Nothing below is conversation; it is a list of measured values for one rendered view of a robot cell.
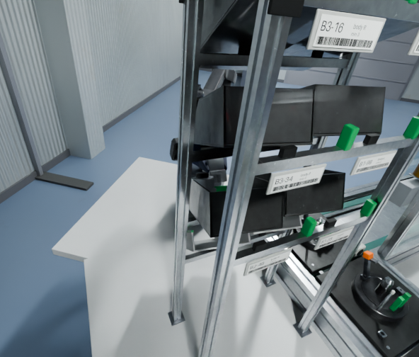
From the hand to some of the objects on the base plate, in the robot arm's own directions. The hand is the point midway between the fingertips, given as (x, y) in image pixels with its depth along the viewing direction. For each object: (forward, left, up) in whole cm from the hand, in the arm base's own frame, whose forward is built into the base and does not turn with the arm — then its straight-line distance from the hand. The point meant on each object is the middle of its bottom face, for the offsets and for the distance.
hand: (212, 160), depth 65 cm
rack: (+15, +16, -43) cm, 48 cm away
